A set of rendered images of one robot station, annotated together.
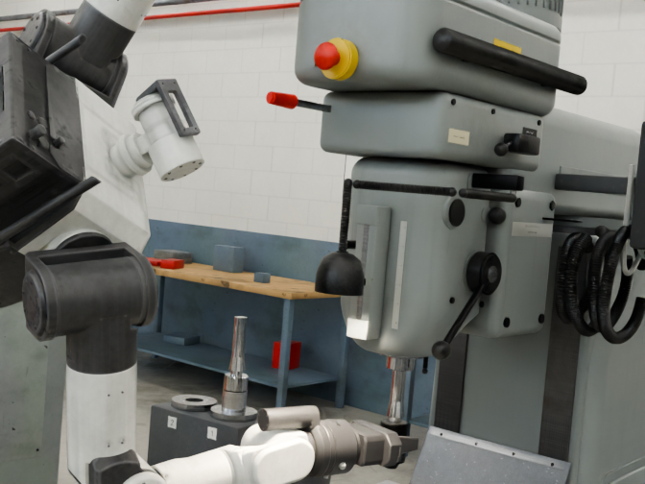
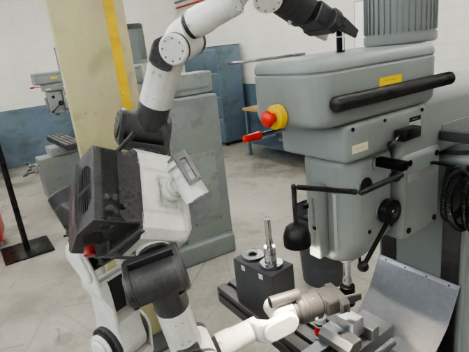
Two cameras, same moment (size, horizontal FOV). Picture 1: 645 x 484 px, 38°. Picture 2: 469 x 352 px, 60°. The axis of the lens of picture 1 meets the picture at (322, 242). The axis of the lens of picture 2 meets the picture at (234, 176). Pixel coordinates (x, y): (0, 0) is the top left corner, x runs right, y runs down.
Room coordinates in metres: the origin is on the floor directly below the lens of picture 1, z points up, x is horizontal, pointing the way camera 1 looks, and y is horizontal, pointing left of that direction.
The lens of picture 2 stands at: (0.40, -0.20, 1.93)
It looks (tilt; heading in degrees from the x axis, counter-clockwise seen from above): 17 degrees down; 18
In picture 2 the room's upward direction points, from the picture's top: 6 degrees counter-clockwise
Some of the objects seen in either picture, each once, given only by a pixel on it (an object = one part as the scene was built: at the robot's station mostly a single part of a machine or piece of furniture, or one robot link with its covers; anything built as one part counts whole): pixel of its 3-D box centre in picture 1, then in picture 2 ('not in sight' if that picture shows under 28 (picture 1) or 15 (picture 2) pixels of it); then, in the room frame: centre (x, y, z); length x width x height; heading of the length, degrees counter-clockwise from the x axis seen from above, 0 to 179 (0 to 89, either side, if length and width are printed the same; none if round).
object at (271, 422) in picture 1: (289, 442); (287, 307); (1.44, 0.03, 1.17); 0.11 x 0.11 x 0.11; 36
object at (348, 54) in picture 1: (338, 59); (276, 116); (1.37, 0.00, 1.76); 0.06 x 0.02 x 0.06; 51
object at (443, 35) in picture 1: (515, 65); (397, 89); (1.48, -0.28, 1.79); 0.45 x 0.04 x 0.04; 141
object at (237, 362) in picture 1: (238, 346); (268, 232); (1.76, 0.14, 1.26); 0.03 x 0.03 x 0.11
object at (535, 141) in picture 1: (512, 146); (400, 137); (1.51, -0.29, 1.66); 0.12 x 0.04 x 0.04; 141
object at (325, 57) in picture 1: (328, 57); (269, 119); (1.35, 0.01, 1.76); 0.04 x 0.03 x 0.04; 51
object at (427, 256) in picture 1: (412, 255); (346, 200); (1.55, -0.15, 1.47); 0.21 x 0.19 x 0.32; 51
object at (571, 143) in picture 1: (553, 165); (443, 107); (1.94, -0.47, 1.66); 0.80 x 0.23 x 0.20; 141
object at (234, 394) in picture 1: (234, 395); (270, 255); (1.76, 0.14, 1.16); 0.05 x 0.05 x 0.06
